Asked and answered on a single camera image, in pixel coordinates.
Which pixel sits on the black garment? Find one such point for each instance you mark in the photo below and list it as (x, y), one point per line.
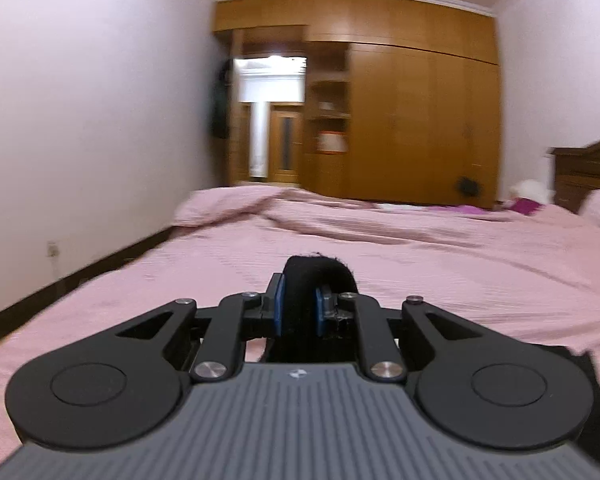
(300, 300)

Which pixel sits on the bed with pink checked sheet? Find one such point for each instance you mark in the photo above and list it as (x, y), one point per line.
(430, 270)

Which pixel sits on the dark hanging garment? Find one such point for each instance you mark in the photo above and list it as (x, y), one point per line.
(221, 100)

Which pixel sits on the wall socket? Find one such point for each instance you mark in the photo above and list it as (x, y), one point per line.
(53, 248)

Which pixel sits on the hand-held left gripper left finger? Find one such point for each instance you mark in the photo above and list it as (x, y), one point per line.
(278, 306)

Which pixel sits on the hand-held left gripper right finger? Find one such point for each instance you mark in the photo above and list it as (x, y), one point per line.
(323, 312)

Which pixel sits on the purple cloth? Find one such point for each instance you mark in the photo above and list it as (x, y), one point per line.
(526, 206)

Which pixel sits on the orange and white box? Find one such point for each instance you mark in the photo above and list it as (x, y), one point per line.
(332, 142)

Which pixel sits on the white plush toy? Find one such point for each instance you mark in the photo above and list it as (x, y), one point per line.
(530, 190)

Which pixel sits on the wooden door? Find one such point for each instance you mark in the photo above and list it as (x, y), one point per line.
(286, 142)

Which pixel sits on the small black bag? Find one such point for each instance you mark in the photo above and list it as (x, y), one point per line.
(468, 186)

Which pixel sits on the wooden wardrobe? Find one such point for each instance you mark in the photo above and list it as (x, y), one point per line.
(410, 110)

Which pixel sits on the wooden headboard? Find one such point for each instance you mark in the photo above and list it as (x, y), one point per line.
(587, 170)

